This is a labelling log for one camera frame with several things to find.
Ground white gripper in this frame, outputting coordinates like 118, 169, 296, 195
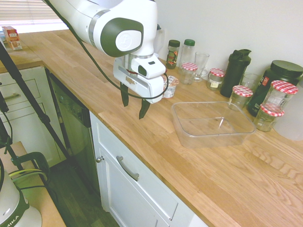
113, 57, 167, 120

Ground clear plastic rectangular container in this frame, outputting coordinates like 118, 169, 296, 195
171, 101, 257, 149

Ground spice jar with black lid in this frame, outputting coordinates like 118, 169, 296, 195
166, 39, 181, 70

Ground empty jar red checkered lid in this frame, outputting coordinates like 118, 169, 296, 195
179, 62, 198, 85
262, 80, 299, 113
228, 85, 254, 112

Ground stainless steel dishwasher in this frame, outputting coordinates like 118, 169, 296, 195
45, 67, 101, 198

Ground clear bottle with green lid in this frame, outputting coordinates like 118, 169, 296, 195
181, 39, 196, 71

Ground clear glass mug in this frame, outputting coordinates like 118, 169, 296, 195
192, 52, 210, 83

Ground labelled jar red checkered lid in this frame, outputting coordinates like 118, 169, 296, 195
206, 68, 226, 91

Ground white cabinet drawer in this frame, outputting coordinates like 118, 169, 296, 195
89, 111, 209, 227

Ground black shaker bottle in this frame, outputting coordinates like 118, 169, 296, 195
220, 49, 252, 98

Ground white side cabinet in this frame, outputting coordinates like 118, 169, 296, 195
0, 66, 67, 170

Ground dark green clamp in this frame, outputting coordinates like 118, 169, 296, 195
13, 151, 51, 189

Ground clear glass tumbler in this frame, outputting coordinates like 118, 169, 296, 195
241, 73, 261, 96

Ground faceted jar red checkered lid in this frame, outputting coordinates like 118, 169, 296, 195
253, 104, 285, 132

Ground orange and white food box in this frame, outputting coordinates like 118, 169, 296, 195
1, 26, 23, 51

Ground white window blinds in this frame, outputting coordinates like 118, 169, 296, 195
0, 0, 62, 27

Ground black protein powder tub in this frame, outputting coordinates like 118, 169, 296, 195
247, 60, 303, 118

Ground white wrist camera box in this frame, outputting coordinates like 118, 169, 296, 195
129, 57, 167, 79

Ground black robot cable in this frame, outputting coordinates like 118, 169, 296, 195
44, 0, 169, 99

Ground brushed metal drawer handle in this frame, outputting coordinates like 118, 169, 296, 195
116, 156, 140, 182
1, 93, 21, 102

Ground black camera tripod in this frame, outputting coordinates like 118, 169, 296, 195
0, 41, 73, 158

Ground yellow green cable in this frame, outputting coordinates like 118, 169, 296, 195
9, 168, 48, 184

